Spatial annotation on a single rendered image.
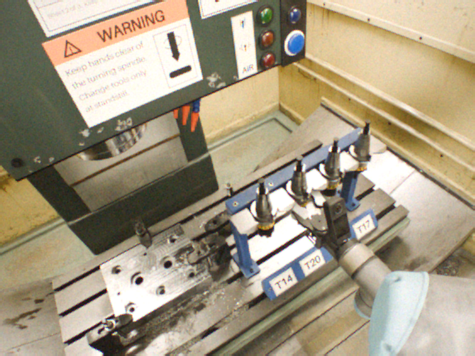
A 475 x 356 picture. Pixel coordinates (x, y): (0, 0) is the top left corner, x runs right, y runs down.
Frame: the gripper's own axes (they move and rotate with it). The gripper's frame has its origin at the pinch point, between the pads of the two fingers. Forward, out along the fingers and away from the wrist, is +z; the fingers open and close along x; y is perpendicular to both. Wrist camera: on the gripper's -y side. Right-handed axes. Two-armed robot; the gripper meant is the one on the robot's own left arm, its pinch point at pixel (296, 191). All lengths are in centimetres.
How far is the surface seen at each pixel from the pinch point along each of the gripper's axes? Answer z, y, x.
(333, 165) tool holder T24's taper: -2.4, -5.8, 9.9
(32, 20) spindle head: -2, -57, -35
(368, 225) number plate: -10.9, 26.1, 23.5
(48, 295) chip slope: 48, 55, -92
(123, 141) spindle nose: 9.3, -30.9, -32.9
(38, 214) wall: 96, 55, -90
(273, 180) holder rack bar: 4.6, -3.0, -4.0
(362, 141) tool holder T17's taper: -1.7, -7.3, 20.7
